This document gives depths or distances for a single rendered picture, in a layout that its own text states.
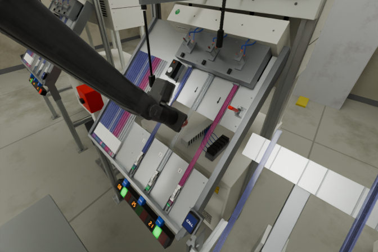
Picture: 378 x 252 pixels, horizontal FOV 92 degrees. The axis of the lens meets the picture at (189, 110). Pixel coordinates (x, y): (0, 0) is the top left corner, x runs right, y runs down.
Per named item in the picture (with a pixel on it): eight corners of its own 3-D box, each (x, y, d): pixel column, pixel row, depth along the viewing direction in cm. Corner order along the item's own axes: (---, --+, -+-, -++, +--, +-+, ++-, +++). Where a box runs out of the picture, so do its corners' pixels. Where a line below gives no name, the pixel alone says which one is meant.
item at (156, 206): (187, 228, 65) (176, 234, 59) (99, 137, 101) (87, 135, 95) (188, 225, 65) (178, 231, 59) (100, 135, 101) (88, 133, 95)
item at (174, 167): (185, 227, 63) (180, 230, 61) (96, 134, 99) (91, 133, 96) (212, 179, 63) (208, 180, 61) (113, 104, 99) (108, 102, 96)
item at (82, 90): (107, 177, 156) (75, 101, 110) (94, 161, 169) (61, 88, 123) (131, 160, 171) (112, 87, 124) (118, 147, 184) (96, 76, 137)
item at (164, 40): (239, 135, 65) (235, 133, 61) (133, 76, 101) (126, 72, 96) (284, 54, 65) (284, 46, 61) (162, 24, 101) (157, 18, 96)
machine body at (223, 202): (216, 239, 121) (230, 188, 84) (150, 175, 159) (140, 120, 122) (259, 176, 160) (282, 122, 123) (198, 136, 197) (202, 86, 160)
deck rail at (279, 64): (190, 232, 64) (182, 238, 59) (187, 228, 65) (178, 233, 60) (290, 56, 64) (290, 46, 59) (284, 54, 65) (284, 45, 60)
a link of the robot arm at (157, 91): (122, 106, 49) (147, 116, 46) (138, 67, 50) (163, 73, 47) (147, 114, 60) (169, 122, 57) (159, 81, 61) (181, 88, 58)
